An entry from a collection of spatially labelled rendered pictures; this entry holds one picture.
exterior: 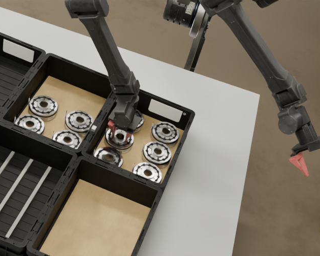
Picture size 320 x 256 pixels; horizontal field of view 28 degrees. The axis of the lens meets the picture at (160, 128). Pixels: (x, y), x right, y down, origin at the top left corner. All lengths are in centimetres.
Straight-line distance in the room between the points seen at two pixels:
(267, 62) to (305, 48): 267
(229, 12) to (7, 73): 101
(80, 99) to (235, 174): 67
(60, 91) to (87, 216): 56
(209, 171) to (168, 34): 184
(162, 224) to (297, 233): 125
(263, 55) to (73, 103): 84
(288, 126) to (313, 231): 164
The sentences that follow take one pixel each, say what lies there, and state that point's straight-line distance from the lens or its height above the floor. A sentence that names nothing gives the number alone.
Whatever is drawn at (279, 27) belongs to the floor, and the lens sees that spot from 461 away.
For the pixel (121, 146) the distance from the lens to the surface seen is 225.
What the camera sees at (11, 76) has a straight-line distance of 246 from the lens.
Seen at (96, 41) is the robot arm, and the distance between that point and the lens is 191.
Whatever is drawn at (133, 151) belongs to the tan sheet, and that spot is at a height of 83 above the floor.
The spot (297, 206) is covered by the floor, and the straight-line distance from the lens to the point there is 351.
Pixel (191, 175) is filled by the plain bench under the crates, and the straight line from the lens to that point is 245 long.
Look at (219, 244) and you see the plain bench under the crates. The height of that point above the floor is 70.
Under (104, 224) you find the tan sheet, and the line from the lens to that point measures 208.
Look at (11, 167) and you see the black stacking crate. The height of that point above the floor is 83.
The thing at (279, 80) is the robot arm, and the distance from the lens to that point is 188.
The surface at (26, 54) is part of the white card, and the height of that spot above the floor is 89.
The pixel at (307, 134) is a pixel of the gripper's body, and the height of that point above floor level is 128.
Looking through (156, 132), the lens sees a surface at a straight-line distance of 233.
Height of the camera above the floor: 254
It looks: 46 degrees down
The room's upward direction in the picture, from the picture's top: 19 degrees clockwise
